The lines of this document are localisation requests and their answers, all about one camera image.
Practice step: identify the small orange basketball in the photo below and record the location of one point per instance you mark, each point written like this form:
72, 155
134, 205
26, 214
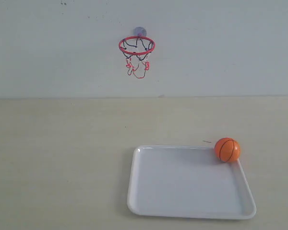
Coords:
227, 150

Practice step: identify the red mini basketball hoop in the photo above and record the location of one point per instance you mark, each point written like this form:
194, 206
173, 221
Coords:
136, 51

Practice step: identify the white plastic tray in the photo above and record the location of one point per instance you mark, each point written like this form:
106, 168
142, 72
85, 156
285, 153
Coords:
187, 182

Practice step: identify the clear suction cup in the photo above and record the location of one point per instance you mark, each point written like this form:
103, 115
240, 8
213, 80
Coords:
139, 32

